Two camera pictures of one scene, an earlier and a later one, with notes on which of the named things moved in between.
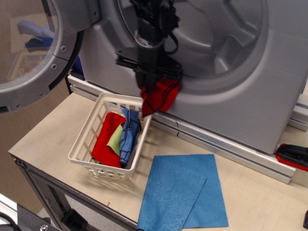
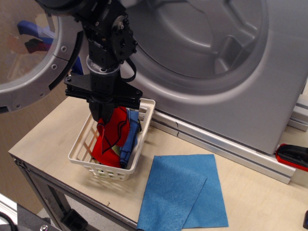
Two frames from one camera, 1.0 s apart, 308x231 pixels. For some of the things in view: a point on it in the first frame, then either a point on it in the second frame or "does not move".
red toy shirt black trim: x=160 y=97 to x=114 y=133
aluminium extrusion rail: x=264 y=162 does not move
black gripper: x=150 y=65 to x=103 y=91
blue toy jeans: x=129 y=135 does not move
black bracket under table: x=74 y=221 does not move
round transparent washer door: x=40 y=42 does not move
